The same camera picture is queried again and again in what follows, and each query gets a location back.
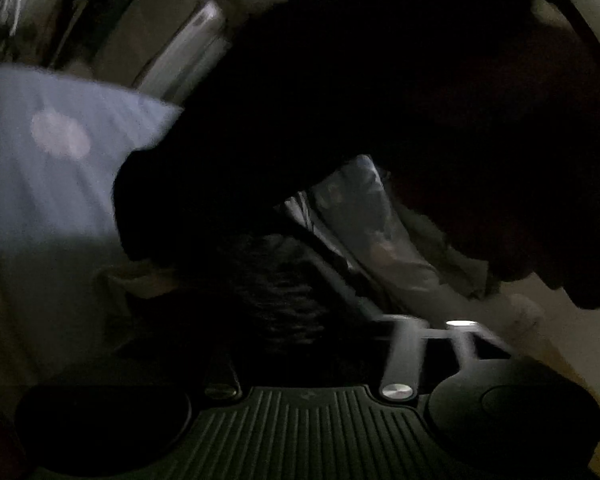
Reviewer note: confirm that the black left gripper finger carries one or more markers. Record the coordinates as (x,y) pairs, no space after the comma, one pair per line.
(404,364)

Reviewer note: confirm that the black garment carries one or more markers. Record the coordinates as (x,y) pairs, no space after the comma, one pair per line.
(491,131)

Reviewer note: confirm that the light blue bed sheet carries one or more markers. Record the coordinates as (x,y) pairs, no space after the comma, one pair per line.
(62,141)

